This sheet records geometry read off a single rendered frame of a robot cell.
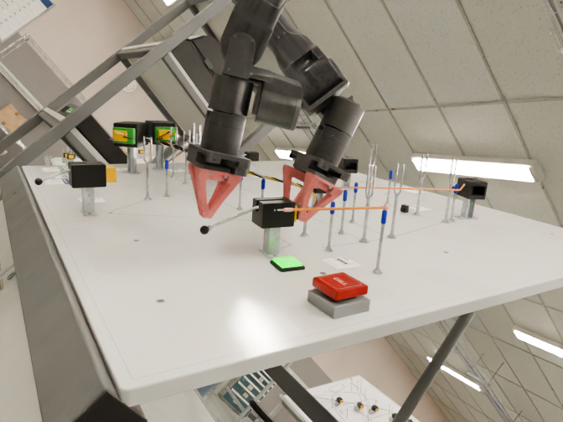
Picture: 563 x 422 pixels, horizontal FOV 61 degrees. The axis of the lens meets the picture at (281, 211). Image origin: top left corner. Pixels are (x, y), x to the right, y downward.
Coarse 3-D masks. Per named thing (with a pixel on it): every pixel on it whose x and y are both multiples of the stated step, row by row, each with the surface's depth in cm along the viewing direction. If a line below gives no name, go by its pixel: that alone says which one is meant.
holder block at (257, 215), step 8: (256, 200) 75; (264, 200) 75; (272, 200) 76; (280, 200) 76; (288, 200) 76; (264, 208) 73; (272, 208) 74; (280, 208) 74; (256, 216) 75; (264, 216) 73; (272, 216) 74; (280, 216) 74; (288, 216) 75; (256, 224) 75; (264, 224) 74; (272, 224) 74; (280, 224) 75; (288, 224) 76
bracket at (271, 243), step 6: (276, 228) 76; (264, 234) 77; (270, 234) 76; (276, 234) 76; (264, 240) 77; (270, 240) 76; (276, 240) 77; (264, 246) 78; (270, 246) 76; (276, 246) 77; (264, 252) 78; (270, 252) 77; (276, 252) 77; (270, 258) 75
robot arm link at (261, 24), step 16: (240, 0) 60; (256, 0) 60; (272, 0) 60; (240, 16) 60; (256, 16) 60; (272, 16) 61; (224, 32) 61; (256, 32) 61; (272, 32) 62; (224, 48) 62; (256, 48) 62
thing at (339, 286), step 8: (312, 280) 60; (320, 280) 59; (328, 280) 59; (336, 280) 59; (344, 280) 59; (352, 280) 60; (320, 288) 59; (328, 288) 57; (336, 288) 57; (344, 288) 57; (352, 288) 57; (360, 288) 58; (336, 296) 56; (344, 296) 57; (352, 296) 58
